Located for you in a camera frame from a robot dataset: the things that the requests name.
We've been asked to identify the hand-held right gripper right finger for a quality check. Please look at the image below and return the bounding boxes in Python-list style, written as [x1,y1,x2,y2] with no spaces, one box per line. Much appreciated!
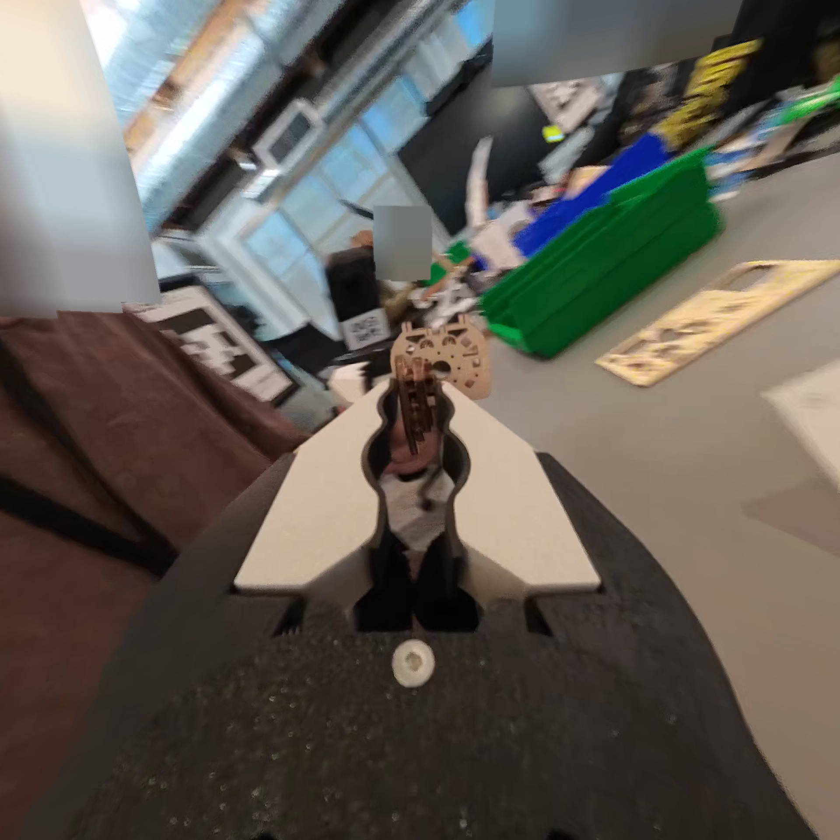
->
[420,381,602,622]

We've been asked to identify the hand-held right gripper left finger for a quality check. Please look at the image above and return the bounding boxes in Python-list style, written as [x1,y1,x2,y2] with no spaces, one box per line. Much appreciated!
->
[233,379,416,622]

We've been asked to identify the tall white paper sheet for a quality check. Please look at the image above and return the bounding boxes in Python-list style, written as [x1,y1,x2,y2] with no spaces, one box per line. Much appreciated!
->
[465,134,494,227]

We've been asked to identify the plywood model parts sheet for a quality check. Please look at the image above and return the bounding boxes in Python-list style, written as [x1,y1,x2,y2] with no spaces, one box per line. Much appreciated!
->
[595,260,840,388]

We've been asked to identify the green plastic bin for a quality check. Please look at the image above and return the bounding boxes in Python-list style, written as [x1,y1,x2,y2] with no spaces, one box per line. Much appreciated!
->
[478,146,724,360]

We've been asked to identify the silver ventilation duct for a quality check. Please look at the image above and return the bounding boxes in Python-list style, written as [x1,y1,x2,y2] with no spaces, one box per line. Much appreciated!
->
[108,0,395,224]

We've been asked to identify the black partition board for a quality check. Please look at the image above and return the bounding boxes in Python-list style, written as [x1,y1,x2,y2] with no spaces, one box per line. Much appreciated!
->
[397,98,552,237]

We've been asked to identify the black framed marker sign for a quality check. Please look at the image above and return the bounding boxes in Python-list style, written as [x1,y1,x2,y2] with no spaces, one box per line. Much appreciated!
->
[123,287,298,403]

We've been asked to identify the blue plastic bin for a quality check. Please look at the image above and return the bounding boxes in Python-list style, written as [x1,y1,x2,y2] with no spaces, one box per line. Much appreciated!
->
[511,133,685,258]

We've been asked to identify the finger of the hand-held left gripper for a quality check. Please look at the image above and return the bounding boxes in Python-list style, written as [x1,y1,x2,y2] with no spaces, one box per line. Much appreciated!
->
[330,364,382,412]

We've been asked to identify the small wooden gear model assembly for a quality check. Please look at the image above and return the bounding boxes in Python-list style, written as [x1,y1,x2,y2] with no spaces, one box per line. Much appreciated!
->
[390,314,492,455]

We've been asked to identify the black lanyard strap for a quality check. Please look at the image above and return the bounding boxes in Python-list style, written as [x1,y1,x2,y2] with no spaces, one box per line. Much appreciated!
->
[0,338,179,578]

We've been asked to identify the white instruction booklet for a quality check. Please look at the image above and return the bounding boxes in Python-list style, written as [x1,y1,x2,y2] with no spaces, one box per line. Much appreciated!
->
[760,357,840,490]

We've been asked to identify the green plastic scraps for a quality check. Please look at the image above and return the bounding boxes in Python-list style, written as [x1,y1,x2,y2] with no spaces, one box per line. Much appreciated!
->
[777,82,840,129]

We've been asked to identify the person's left hand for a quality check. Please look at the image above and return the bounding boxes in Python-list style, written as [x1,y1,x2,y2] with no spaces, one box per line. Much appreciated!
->
[386,428,448,478]

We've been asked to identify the white air vent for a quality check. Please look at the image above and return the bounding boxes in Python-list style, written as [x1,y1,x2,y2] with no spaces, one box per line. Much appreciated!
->
[251,105,327,173]

